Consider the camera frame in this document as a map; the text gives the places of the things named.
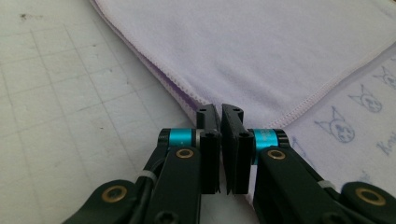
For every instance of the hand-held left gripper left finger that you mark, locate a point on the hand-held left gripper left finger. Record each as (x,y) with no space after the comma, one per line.
(210,161)

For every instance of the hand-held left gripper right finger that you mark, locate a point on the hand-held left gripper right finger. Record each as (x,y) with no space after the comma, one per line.
(238,161)

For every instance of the lavender printed towel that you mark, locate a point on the lavender printed towel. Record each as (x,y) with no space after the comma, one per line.
(249,46)

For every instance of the white grid mat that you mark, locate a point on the white grid mat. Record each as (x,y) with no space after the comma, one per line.
(62,93)

